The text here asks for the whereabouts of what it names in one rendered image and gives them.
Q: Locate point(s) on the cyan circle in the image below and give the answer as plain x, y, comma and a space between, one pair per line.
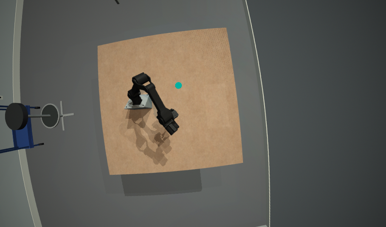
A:
178, 85

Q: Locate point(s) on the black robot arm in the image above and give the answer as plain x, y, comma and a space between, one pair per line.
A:
165, 116

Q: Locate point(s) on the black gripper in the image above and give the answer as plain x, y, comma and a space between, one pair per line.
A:
175, 124

